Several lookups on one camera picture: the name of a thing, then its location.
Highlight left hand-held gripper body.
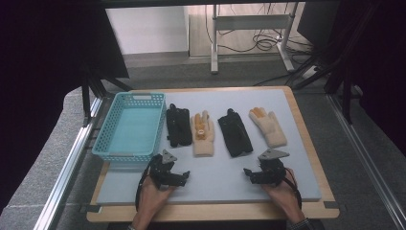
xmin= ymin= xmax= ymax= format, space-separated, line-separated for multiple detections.
xmin=147 ymin=149 xmax=182 ymax=190

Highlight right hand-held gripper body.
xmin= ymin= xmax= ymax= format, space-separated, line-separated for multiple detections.
xmin=253 ymin=148 xmax=291 ymax=187

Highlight beige glove with orange fingers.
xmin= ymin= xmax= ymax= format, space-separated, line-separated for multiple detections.
xmin=248 ymin=106 xmax=288 ymax=149

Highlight person's left hand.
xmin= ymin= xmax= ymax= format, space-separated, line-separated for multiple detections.
xmin=132 ymin=174 xmax=177 ymax=228

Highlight person's right hand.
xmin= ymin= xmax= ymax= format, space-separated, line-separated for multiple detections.
xmin=259 ymin=167 xmax=306 ymax=224

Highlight beige glove with orange patch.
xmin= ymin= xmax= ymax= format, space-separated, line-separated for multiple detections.
xmin=190 ymin=109 xmax=215 ymax=158

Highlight black glove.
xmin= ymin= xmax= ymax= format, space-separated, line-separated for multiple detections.
xmin=165 ymin=103 xmax=193 ymax=149
xmin=217 ymin=107 xmax=254 ymax=158

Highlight turquoise plastic basket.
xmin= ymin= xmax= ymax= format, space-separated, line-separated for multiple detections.
xmin=91 ymin=91 xmax=168 ymax=163

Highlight white power strip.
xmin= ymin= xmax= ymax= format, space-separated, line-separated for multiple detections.
xmin=300 ymin=64 xmax=319 ymax=81

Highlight black metal stand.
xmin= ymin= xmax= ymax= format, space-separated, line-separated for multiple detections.
xmin=79 ymin=61 xmax=134 ymax=127
xmin=291 ymin=3 xmax=382 ymax=127

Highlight black curtain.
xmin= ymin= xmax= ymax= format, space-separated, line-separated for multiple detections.
xmin=336 ymin=0 xmax=406 ymax=157
xmin=0 ymin=0 xmax=130 ymax=214

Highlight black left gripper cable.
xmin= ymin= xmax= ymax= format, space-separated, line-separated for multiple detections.
xmin=134 ymin=161 xmax=154 ymax=213

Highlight red and black gripper cable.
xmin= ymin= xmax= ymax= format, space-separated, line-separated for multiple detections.
xmin=281 ymin=167 xmax=304 ymax=210

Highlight aluminium rail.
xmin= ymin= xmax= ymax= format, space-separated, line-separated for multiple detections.
xmin=33 ymin=96 xmax=107 ymax=230
xmin=326 ymin=93 xmax=406 ymax=229

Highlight black floor cables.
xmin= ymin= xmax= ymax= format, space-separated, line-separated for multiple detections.
xmin=204 ymin=3 xmax=320 ymax=87

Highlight white metal desk frame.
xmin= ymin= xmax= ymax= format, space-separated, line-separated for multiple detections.
xmin=210 ymin=3 xmax=296 ymax=76

